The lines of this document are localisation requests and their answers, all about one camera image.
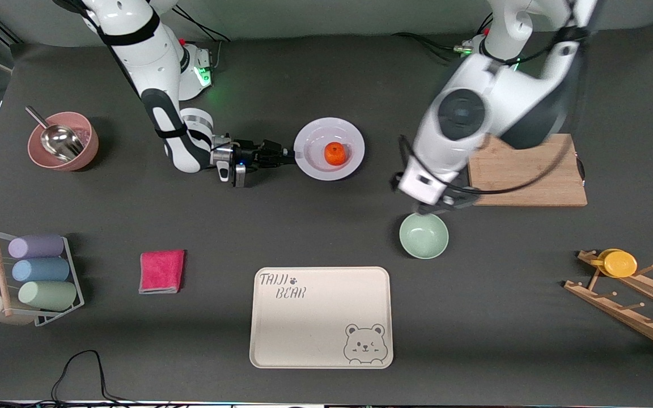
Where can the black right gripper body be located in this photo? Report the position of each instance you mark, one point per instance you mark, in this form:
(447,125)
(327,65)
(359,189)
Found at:
(251,155)

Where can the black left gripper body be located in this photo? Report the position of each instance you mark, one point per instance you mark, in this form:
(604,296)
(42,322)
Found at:
(454,200)

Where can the white round plate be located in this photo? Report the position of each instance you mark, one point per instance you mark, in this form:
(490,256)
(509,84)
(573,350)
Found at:
(315,136)

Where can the orange fruit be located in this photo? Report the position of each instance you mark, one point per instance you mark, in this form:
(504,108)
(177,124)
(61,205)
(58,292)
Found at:
(335,154)

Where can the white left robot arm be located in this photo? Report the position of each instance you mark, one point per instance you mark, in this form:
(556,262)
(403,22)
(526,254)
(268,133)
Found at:
(474,113)

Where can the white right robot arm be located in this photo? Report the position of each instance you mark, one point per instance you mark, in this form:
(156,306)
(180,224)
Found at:
(145,51)

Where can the light green bowl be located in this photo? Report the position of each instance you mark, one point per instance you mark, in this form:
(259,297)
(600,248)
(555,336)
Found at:
(424,238)

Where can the dark grey table mat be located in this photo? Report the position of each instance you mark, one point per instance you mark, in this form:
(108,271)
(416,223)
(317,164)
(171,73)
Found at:
(219,226)

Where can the wooden cutting board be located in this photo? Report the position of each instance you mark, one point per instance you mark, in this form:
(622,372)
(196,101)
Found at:
(564,187)

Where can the pink folded cloth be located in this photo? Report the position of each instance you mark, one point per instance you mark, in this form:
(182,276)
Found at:
(162,272)

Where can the pink bowl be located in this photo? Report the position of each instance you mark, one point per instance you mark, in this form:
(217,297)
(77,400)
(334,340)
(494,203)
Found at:
(91,150)

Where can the cream tray with bear print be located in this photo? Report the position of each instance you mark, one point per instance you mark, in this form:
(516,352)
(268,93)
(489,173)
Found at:
(315,323)

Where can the yellow cup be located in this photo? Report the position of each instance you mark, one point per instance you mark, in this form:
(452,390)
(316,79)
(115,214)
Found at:
(620,264)

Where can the metal scoop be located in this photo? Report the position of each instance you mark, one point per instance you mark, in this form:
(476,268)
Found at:
(60,141)

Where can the wooden peg rack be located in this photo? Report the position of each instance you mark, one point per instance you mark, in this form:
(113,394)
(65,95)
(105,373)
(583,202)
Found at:
(615,311)

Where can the purple cup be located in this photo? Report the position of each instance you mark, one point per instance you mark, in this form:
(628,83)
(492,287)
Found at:
(36,246)

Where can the blue cup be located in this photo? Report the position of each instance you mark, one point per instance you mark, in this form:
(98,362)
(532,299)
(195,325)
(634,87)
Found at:
(40,270)

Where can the green cup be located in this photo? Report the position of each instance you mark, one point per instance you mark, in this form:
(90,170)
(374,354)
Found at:
(47,296)

